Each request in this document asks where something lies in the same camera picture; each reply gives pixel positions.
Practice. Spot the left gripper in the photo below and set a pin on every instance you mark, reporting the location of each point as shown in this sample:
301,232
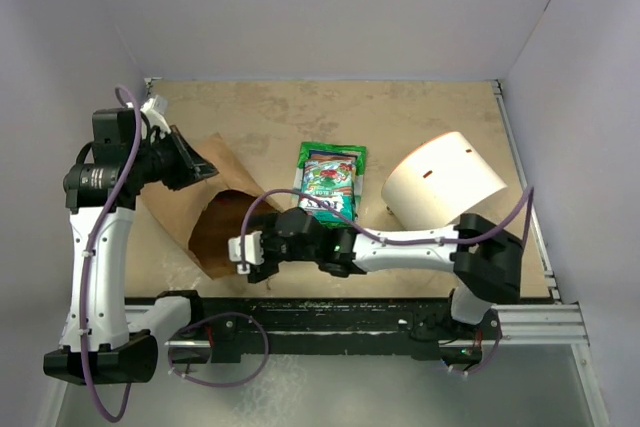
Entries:
191,164

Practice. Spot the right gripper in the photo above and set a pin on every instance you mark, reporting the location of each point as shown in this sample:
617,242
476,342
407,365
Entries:
269,266

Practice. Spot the brown paper bag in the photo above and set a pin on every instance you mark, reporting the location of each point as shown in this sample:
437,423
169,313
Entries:
202,218

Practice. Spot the teal Fox's candy bag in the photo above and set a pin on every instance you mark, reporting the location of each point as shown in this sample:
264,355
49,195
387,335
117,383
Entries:
345,205

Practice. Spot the blue Burts chilli crisps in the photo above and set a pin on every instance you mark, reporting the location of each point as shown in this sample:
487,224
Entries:
312,157

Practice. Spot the green Chuba cassava chips bag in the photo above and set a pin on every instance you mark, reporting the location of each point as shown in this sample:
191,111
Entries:
308,147

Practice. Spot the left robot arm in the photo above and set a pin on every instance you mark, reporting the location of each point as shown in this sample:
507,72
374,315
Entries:
129,150

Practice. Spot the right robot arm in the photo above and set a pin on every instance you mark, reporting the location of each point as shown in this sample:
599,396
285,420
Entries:
485,258

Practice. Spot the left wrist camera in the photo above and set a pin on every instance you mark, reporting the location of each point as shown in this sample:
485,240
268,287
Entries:
153,112

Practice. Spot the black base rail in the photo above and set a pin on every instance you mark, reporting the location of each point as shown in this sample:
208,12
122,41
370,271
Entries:
419,328

